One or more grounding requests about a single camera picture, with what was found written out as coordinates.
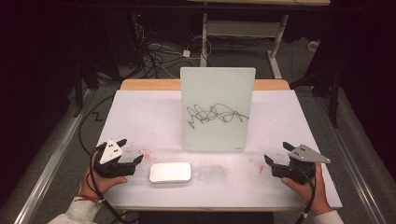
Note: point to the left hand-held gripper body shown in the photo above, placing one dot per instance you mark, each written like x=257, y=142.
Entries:
x=110, y=168

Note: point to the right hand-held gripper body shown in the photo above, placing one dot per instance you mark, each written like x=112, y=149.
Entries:
x=303, y=154

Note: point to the white board eraser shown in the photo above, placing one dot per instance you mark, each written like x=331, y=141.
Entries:
x=170, y=172

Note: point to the small whiteboard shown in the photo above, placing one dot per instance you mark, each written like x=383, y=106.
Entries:
x=218, y=90

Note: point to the person's left hand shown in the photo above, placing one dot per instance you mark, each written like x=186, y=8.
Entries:
x=99, y=185

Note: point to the person's right hand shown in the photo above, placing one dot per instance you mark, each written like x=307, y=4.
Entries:
x=311, y=196

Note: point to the white table mat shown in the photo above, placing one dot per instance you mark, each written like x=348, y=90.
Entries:
x=149, y=118

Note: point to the black metal stand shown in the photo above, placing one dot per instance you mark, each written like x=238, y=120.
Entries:
x=77, y=90
x=334, y=99

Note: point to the wooden table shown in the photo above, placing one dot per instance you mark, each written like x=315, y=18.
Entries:
x=149, y=84

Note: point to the white power adapter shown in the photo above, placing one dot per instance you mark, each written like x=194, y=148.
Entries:
x=186, y=53

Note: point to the metal floor rail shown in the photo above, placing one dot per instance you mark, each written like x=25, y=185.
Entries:
x=351, y=168
x=46, y=183

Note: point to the white metal desk frame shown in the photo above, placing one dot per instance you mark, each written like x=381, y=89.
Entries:
x=243, y=28

